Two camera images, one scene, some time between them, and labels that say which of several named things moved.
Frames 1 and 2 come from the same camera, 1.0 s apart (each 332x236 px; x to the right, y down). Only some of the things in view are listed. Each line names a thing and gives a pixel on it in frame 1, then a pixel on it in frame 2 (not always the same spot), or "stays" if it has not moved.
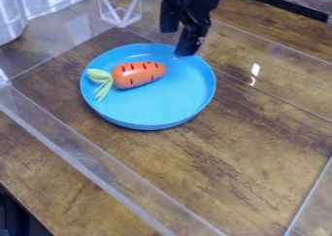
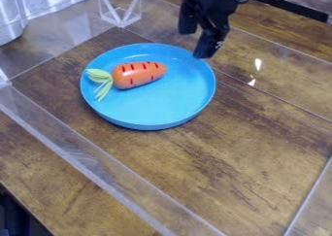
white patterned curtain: (23, 3) stays
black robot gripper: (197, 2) -> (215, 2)
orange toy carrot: (129, 75) stays
